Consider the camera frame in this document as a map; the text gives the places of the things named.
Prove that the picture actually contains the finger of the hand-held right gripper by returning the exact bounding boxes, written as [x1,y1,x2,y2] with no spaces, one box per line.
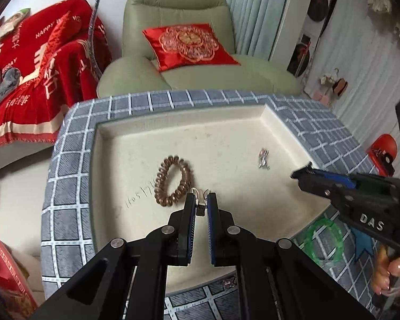
[291,170,354,214]
[300,162,357,189]

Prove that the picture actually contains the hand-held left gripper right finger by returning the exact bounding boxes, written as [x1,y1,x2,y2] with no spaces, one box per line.
[205,191,384,320]

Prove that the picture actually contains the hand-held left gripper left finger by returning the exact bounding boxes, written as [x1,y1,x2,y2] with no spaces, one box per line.
[28,193,197,320]

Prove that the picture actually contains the silver hair clip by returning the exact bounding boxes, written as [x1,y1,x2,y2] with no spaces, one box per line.
[189,187,211,217]

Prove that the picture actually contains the green translucent bangle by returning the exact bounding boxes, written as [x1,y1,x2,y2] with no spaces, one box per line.
[303,217,345,265]

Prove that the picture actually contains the cream jewelry tray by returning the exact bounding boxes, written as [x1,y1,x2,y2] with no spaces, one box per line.
[90,103,337,295]

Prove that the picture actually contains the blue star sticker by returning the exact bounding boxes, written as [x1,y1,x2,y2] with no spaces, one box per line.
[351,227,375,269]

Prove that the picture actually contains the silver brooch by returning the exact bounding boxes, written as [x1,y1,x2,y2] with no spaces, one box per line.
[257,147,271,170]

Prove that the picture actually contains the red round object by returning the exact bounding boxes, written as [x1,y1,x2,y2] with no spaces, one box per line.
[367,133,399,177]

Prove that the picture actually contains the hanger with pink slippers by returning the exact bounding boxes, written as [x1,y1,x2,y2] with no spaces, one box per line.
[318,68,349,102]

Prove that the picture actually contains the grey checked tablecloth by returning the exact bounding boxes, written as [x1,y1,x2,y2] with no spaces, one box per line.
[40,88,379,320]

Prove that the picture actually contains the white washing machine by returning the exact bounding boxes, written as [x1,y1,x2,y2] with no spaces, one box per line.
[287,0,341,81]

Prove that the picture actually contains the red embroidered cushion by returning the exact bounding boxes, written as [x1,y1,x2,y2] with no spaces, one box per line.
[142,23,241,72]

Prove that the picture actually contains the pale blue curtain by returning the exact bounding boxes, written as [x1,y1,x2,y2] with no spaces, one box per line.
[215,0,292,61]

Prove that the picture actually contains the light grey sofa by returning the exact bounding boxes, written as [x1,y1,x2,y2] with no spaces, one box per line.
[0,133,59,177]

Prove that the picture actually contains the red printed blanket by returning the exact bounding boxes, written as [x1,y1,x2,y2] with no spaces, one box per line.
[0,0,112,152]

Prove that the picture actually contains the green armchair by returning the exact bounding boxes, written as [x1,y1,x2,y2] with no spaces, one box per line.
[97,0,302,99]

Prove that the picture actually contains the silver flexible pole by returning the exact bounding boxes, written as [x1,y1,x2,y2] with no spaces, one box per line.
[87,0,108,82]

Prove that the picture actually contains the grey crumpled clothes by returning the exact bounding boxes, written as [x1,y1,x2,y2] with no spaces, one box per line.
[0,67,22,110]

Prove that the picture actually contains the photo print pillow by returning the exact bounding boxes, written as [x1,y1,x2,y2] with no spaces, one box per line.
[0,8,30,49]

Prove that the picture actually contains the brown spiral hair tie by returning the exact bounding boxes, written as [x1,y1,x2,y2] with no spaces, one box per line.
[154,155,194,207]

